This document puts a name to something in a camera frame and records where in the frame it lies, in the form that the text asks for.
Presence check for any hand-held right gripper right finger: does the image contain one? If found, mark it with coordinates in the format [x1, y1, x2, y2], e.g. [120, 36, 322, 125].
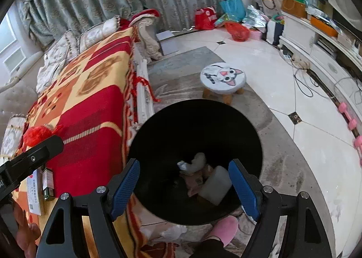
[228, 159, 330, 258]

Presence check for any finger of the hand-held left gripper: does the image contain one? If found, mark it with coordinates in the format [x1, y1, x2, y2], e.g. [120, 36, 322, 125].
[11, 135, 64, 185]

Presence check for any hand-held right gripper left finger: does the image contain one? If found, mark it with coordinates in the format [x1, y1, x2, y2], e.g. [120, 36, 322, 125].
[35, 158, 141, 258]

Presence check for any white printed carton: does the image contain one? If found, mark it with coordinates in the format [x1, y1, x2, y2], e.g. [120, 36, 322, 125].
[27, 170, 46, 216]

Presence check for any black trash bin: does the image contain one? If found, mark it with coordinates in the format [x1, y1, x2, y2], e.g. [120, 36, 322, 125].
[127, 99, 264, 225]

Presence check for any person's left hand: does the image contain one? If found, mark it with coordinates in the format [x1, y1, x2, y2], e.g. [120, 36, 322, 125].
[15, 204, 42, 258]

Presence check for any red pompom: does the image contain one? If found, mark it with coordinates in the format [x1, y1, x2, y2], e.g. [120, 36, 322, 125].
[23, 124, 64, 148]

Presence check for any white foam block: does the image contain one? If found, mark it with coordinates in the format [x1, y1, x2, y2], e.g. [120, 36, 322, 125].
[198, 166, 233, 206]

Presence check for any beige floral cushion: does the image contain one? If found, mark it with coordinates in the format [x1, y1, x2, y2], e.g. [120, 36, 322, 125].
[36, 61, 68, 93]
[0, 114, 29, 162]
[79, 16, 125, 49]
[42, 30, 81, 63]

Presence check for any pink slipper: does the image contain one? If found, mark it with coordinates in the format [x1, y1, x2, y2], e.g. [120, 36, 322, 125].
[204, 215, 239, 248]

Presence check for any pink crumpled paper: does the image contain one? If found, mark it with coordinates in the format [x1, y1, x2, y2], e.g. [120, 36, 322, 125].
[182, 166, 212, 198]

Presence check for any white crumpled tissue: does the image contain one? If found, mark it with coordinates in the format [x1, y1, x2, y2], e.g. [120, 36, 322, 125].
[177, 153, 207, 174]

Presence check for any white crumpled plastic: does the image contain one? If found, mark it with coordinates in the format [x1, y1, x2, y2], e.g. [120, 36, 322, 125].
[141, 222, 187, 247]

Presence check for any person's black trouser leg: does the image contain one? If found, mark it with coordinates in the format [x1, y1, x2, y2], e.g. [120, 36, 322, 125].
[187, 237, 227, 258]

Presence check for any red orange printed blanket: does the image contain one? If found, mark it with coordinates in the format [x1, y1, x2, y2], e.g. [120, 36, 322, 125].
[17, 27, 176, 258]

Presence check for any red knotted tassel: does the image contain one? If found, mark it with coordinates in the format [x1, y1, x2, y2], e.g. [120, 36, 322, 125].
[133, 75, 160, 103]

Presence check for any cat print round stool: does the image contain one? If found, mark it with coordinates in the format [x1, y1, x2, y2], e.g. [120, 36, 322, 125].
[200, 62, 247, 105]

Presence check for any pink dumbbell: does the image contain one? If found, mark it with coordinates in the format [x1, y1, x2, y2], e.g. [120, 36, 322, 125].
[353, 136, 362, 166]
[338, 102, 360, 131]

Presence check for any white power strip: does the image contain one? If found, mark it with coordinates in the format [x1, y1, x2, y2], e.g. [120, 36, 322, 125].
[291, 54, 309, 69]

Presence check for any grey floor rug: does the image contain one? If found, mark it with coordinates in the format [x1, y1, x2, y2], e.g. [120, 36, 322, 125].
[147, 46, 334, 258]

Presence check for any red plastic bag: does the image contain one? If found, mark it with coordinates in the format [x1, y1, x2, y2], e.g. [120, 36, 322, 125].
[225, 22, 250, 42]

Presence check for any white navy paper bag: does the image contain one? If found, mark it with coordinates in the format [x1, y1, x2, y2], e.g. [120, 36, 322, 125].
[266, 19, 285, 46]

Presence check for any white tv cabinet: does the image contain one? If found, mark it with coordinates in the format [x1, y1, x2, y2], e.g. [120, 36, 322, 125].
[279, 10, 362, 100]

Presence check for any red plush cloth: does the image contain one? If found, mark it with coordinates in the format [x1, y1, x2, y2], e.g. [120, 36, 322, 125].
[120, 9, 160, 28]

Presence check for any silver foil bag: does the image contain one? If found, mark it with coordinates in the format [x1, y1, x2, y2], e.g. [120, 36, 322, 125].
[243, 6, 268, 32]

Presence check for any red gift bag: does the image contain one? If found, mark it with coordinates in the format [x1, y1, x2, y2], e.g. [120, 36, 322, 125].
[195, 7, 218, 31]

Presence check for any teal shopping bag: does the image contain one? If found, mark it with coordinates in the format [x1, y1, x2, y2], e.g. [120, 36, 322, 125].
[220, 0, 246, 22]

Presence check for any orange flat box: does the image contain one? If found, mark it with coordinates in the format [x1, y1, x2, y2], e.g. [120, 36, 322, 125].
[310, 16, 338, 38]

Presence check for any brown paper bag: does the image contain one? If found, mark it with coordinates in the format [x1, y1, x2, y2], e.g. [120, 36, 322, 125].
[281, 0, 307, 19]

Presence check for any black television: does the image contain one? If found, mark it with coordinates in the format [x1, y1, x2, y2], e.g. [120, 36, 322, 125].
[331, 6, 362, 59]

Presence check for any black cable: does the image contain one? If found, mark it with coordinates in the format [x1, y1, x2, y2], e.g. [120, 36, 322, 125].
[293, 67, 314, 98]

